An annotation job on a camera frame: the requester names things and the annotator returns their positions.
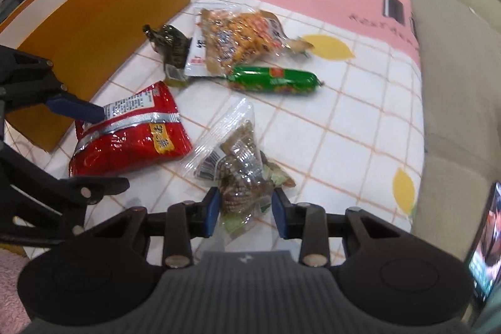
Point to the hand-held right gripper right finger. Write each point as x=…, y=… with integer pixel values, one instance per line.
x=281, y=214

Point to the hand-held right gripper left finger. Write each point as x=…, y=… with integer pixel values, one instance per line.
x=211, y=212

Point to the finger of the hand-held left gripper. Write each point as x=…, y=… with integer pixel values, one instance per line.
x=58, y=191
x=74, y=107

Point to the clear packet of brown snacks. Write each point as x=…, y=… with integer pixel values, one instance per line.
x=238, y=162

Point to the red foil snack packet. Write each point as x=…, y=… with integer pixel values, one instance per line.
x=129, y=146

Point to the orange cardboard box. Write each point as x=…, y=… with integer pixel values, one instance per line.
x=98, y=5

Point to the orange fried snack packet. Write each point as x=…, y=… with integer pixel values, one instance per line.
x=242, y=32

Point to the pink fuzzy cloth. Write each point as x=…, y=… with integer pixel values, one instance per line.
x=11, y=291

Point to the dark olive vacuum packet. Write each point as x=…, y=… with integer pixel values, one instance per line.
x=170, y=44

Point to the green sausage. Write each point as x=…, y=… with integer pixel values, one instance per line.
x=274, y=79

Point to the smartphone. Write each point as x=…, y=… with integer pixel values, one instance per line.
x=487, y=240

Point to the beige sofa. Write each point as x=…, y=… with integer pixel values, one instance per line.
x=450, y=83

